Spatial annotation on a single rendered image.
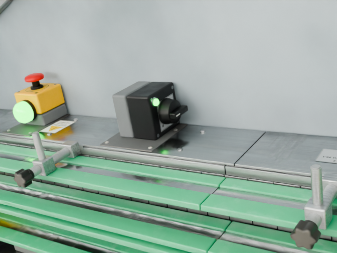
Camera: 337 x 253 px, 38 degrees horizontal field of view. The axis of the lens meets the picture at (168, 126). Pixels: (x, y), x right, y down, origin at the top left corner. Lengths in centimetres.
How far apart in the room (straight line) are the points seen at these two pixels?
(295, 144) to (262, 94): 10
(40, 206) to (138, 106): 26
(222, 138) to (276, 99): 10
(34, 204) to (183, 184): 32
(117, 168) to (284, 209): 30
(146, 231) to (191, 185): 11
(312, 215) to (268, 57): 28
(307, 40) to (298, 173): 20
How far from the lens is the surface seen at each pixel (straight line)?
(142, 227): 76
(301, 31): 73
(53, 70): 105
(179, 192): 68
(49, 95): 102
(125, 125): 84
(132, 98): 81
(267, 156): 71
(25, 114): 100
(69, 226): 86
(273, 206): 63
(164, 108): 81
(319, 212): 57
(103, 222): 80
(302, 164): 68
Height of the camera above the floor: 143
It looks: 49 degrees down
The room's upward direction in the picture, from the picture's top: 126 degrees counter-clockwise
